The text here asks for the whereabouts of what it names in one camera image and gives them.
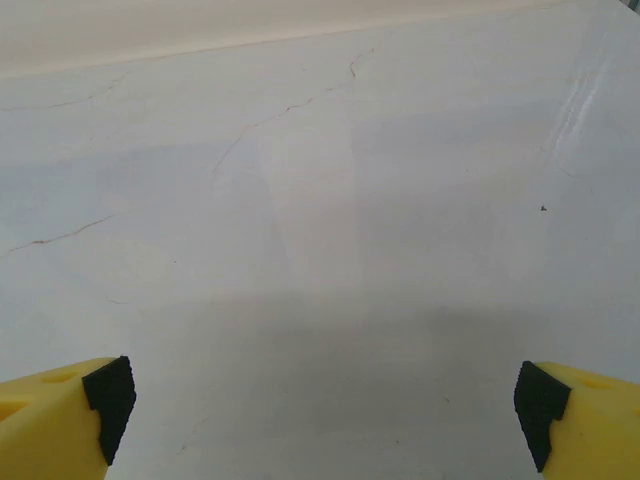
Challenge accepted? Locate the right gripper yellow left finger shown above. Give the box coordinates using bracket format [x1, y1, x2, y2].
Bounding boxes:
[0, 355, 137, 480]

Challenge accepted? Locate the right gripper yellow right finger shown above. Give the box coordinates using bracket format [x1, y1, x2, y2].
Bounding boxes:
[513, 359, 640, 480]

